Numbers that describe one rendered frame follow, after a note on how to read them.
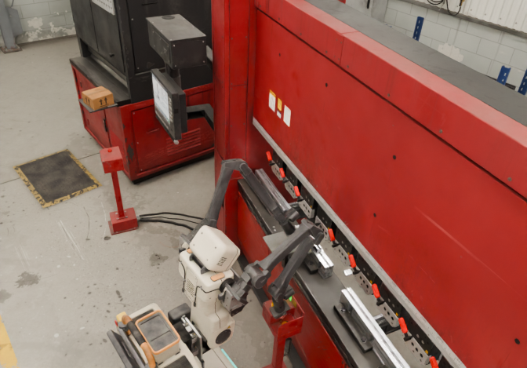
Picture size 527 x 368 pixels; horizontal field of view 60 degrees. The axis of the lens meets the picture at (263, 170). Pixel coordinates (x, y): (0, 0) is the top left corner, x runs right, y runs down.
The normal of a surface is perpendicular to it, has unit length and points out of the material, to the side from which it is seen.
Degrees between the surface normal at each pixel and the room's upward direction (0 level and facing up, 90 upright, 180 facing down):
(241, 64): 90
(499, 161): 90
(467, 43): 90
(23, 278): 0
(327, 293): 0
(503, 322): 90
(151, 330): 0
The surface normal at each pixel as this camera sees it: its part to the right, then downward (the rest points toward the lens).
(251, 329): 0.04, -0.82
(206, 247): -0.55, -0.31
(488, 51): -0.79, 0.33
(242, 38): 0.40, 0.54
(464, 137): -0.91, 0.20
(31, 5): 0.61, 0.47
